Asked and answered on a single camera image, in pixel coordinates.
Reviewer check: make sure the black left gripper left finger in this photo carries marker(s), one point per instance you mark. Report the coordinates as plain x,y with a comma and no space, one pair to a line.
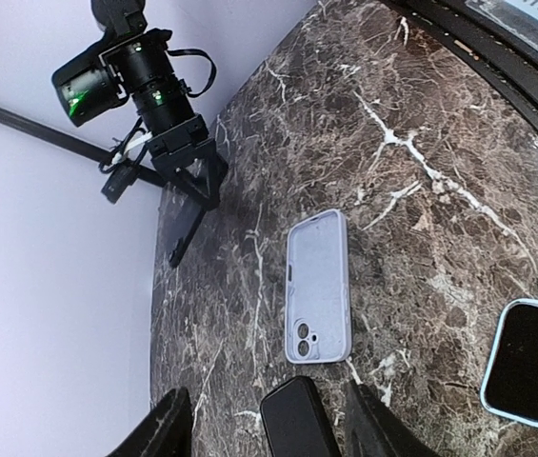
165,431

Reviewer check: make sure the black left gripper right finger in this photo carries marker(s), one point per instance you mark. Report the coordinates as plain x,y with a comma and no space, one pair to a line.
371,429

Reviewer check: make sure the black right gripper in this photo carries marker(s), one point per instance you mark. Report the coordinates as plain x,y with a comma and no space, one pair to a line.
198,171

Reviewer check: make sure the black smartphone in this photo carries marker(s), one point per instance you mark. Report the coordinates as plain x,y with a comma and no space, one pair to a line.
295,421

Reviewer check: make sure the white silicone phone case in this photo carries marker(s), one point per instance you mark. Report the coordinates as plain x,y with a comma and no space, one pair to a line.
317,316

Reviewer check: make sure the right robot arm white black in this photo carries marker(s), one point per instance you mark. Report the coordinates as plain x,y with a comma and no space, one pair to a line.
132,63

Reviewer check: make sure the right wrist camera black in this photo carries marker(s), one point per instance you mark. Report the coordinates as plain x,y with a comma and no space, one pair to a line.
123,168

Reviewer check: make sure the black right frame post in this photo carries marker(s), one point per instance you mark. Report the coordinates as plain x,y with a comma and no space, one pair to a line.
70,143

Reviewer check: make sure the black table edge rail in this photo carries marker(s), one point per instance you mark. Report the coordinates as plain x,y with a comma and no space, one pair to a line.
506,62

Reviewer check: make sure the white slotted cable duct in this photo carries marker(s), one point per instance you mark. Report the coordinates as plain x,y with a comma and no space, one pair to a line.
507,10

